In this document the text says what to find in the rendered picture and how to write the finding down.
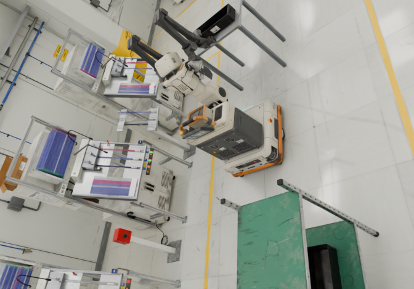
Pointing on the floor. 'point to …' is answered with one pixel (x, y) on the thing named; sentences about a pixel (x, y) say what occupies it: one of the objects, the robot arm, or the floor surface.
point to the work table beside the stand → (245, 34)
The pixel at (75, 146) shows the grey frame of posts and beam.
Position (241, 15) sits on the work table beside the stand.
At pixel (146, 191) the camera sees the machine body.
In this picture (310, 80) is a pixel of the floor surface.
